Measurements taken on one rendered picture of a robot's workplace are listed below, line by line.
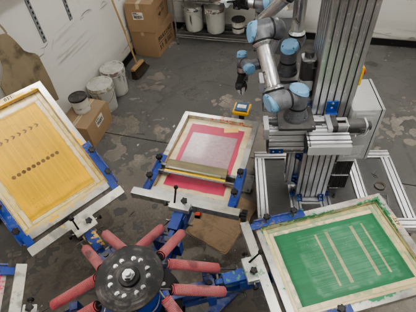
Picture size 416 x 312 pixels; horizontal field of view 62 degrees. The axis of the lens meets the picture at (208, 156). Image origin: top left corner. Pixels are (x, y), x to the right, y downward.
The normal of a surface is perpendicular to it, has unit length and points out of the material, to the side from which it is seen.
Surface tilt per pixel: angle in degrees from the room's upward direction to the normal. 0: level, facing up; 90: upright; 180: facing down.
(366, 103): 0
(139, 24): 90
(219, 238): 0
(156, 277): 0
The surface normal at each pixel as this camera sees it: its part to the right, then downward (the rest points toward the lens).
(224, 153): -0.07, -0.68
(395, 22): -0.29, 0.72
